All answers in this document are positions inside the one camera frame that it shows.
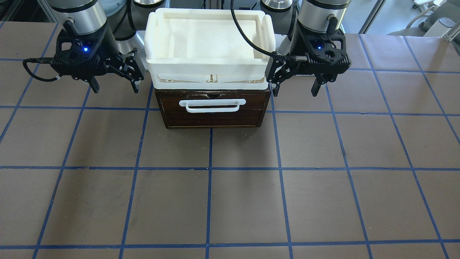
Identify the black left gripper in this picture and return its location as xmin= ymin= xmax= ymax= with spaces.
xmin=266 ymin=54 xmax=322 ymax=97

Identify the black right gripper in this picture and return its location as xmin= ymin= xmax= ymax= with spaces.
xmin=89 ymin=50 xmax=145 ymax=94

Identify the wooden drawer with white handle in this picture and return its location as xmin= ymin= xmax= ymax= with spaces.
xmin=158 ymin=93 xmax=269 ymax=127

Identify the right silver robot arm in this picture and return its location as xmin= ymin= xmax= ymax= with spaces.
xmin=48 ymin=0 xmax=145 ymax=93

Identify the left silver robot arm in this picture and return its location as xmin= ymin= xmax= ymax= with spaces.
xmin=266 ymin=0 xmax=351 ymax=97

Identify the dark wooden drawer cabinet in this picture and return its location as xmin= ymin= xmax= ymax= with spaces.
xmin=155 ymin=88 xmax=272 ymax=129

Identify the white foam tray box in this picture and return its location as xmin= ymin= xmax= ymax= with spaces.
xmin=144 ymin=8 xmax=270 ymax=90

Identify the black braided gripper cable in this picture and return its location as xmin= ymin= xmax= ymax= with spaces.
xmin=230 ymin=0 xmax=308 ymax=61

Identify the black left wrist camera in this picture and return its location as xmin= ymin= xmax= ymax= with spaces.
xmin=291 ymin=14 xmax=351 ymax=85

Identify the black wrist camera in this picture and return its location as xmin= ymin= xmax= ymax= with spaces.
xmin=50 ymin=19 xmax=108 ymax=81
xmin=291 ymin=14 xmax=351 ymax=85

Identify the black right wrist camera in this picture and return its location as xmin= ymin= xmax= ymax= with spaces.
xmin=50 ymin=19 xmax=108 ymax=81

